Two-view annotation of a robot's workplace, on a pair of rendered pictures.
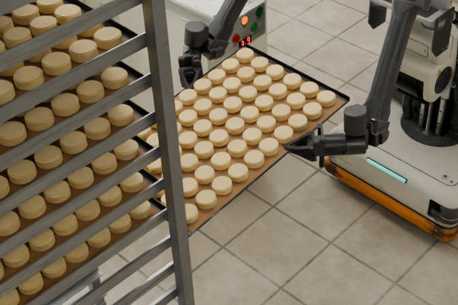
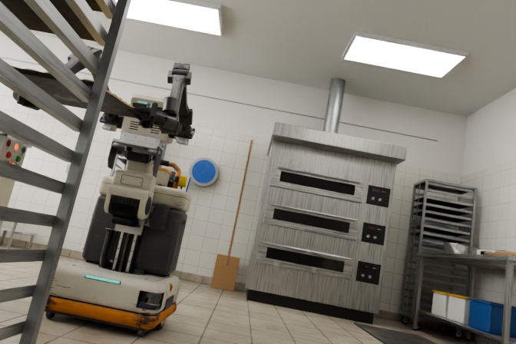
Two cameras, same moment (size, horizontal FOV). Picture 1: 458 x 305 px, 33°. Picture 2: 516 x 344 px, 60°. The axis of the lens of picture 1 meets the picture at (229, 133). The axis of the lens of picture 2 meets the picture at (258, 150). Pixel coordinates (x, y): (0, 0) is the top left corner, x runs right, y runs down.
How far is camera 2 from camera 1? 1.84 m
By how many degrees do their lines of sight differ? 67
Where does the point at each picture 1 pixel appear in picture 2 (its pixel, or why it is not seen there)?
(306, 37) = not seen: outside the picture
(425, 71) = (142, 191)
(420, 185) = (131, 282)
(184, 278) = (99, 104)
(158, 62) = not seen: outside the picture
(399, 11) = (178, 78)
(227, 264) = not seen: outside the picture
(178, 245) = (108, 64)
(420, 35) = (137, 173)
